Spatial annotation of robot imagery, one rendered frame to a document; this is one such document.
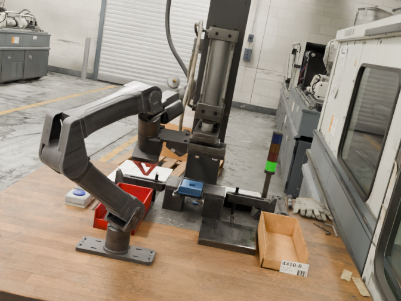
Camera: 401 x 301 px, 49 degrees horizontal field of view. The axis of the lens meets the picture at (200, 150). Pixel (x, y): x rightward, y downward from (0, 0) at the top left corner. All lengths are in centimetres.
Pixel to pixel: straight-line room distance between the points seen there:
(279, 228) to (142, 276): 55
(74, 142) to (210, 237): 56
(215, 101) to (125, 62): 974
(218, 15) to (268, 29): 915
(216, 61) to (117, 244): 63
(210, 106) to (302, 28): 930
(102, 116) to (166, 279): 42
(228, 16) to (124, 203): 71
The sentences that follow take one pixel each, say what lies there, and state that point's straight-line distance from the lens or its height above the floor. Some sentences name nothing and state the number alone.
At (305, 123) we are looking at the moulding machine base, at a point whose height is 83.
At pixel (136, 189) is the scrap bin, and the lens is 152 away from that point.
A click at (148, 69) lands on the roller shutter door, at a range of 1096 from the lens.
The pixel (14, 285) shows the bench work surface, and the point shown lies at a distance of 107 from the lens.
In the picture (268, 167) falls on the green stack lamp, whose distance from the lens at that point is 164.
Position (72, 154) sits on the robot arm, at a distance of 95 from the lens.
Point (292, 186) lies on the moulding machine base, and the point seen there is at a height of 18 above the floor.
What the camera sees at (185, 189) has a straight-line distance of 142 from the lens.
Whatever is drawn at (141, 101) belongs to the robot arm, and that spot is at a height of 131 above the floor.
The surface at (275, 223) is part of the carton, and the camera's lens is 148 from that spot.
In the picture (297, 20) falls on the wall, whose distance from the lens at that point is 1066.
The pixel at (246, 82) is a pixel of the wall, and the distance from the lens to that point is 1066.
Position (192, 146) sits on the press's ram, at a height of 113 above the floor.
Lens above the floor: 147
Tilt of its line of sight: 14 degrees down
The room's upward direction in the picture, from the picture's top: 10 degrees clockwise
